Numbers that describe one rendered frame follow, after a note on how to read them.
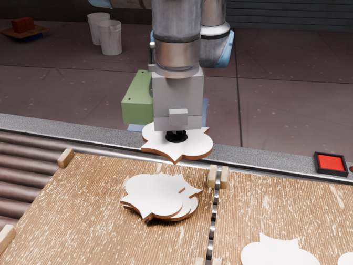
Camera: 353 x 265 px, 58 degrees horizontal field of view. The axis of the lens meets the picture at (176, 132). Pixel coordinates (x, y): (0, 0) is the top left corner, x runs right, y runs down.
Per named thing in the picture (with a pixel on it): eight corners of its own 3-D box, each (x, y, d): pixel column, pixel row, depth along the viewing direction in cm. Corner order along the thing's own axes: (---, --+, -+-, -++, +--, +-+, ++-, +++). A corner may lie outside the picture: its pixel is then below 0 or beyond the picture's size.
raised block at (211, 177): (209, 172, 83) (210, 163, 81) (216, 172, 83) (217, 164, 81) (207, 187, 78) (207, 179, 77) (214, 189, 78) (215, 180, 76)
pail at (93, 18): (116, 43, 447) (113, 16, 426) (95, 47, 434) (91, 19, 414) (108, 37, 468) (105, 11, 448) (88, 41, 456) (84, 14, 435)
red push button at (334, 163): (317, 158, 91) (318, 154, 90) (339, 161, 90) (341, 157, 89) (319, 171, 86) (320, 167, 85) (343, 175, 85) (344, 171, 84)
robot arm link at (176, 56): (204, 42, 48) (149, 44, 47) (202, 71, 51) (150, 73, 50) (197, 28, 54) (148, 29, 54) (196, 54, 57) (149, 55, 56)
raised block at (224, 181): (220, 173, 83) (221, 164, 81) (228, 173, 82) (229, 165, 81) (219, 189, 78) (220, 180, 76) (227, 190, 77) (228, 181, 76)
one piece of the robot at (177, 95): (147, 62, 47) (152, 152, 56) (208, 60, 47) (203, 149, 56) (146, 41, 55) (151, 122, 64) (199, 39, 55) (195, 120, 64)
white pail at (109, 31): (97, 55, 408) (93, 26, 388) (103, 47, 433) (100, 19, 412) (121, 56, 407) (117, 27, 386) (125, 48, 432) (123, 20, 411)
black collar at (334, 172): (313, 155, 92) (314, 151, 91) (342, 160, 90) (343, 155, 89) (316, 173, 86) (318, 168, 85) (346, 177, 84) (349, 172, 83)
